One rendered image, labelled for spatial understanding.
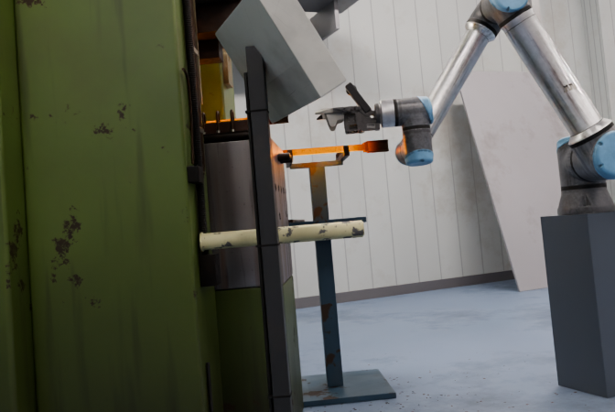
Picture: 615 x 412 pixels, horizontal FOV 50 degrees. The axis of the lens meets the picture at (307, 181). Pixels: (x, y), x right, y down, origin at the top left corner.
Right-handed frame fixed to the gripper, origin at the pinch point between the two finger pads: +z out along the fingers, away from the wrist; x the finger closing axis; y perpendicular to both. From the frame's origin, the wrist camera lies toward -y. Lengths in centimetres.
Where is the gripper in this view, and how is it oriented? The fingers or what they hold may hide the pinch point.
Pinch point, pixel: (318, 113)
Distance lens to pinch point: 217.3
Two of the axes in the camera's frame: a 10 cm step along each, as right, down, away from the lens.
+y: 0.9, 9.9, -0.7
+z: -9.9, 0.9, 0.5
